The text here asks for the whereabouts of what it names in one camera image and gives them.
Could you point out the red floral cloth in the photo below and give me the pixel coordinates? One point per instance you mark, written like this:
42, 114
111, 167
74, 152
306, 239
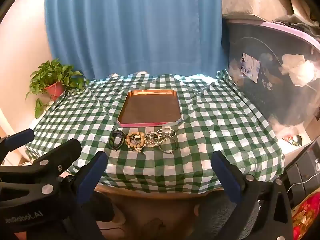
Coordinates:
306, 217

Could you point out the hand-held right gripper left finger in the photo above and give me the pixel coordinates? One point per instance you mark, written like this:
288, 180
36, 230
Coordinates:
92, 173

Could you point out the colourful printed paper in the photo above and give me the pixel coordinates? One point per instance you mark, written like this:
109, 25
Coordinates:
292, 140

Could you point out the blue curtain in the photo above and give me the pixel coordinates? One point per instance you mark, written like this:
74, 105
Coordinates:
135, 25

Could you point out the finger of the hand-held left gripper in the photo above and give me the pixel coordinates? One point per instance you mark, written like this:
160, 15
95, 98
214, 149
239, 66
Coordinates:
20, 138
57, 155

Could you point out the dark thin bangle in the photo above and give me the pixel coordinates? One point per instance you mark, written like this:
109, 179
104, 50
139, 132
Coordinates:
172, 148

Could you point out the clear storage bin purple lid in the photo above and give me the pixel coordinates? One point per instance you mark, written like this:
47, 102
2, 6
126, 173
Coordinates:
275, 100

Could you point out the black electronic device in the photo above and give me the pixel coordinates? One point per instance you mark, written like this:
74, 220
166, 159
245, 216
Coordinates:
303, 170

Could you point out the green white checkered tablecloth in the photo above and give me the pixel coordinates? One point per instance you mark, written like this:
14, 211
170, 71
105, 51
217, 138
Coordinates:
212, 130

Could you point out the pink metal tray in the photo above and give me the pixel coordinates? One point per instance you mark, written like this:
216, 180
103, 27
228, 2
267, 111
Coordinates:
148, 107

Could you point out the green plant in red pot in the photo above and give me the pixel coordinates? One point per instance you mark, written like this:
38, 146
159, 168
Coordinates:
53, 88

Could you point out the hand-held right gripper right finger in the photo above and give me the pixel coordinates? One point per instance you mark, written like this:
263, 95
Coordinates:
226, 176

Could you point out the grey fuzzy cloth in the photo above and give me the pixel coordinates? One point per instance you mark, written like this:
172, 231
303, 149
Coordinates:
216, 218

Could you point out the white crumpled cloth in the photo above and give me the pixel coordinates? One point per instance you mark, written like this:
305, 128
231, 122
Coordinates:
297, 70

